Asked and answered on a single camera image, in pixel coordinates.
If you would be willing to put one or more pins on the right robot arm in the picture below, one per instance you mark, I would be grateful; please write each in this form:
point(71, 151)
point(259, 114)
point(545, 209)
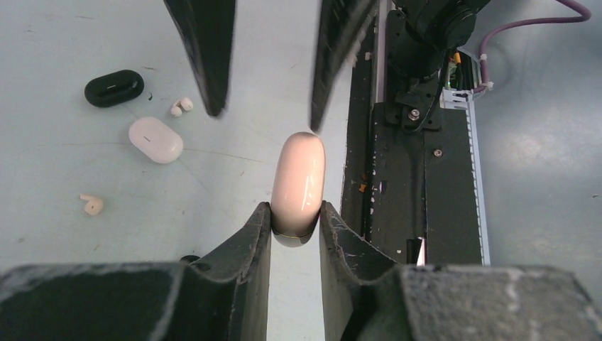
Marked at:
point(434, 27)

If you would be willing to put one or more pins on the pink earbud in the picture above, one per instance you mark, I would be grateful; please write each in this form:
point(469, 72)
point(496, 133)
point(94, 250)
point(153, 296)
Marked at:
point(93, 206)

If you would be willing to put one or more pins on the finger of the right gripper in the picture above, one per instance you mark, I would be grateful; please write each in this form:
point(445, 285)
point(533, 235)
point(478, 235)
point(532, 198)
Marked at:
point(206, 28)
point(339, 26)

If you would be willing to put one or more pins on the white earbud charging case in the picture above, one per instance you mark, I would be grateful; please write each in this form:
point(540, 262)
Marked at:
point(156, 140)

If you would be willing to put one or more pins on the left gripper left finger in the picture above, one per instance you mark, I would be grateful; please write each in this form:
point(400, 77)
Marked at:
point(220, 296)

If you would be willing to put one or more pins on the black earbud charging case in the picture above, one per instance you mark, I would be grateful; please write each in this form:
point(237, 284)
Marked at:
point(114, 88)

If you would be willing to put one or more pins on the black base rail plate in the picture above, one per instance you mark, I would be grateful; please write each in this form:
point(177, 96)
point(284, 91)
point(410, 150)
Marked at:
point(408, 186)

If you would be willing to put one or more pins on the pink earbud charging case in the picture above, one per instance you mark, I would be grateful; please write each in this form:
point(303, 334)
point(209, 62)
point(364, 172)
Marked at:
point(298, 189)

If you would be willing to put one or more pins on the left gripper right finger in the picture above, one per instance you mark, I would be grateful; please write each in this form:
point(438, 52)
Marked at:
point(366, 295)

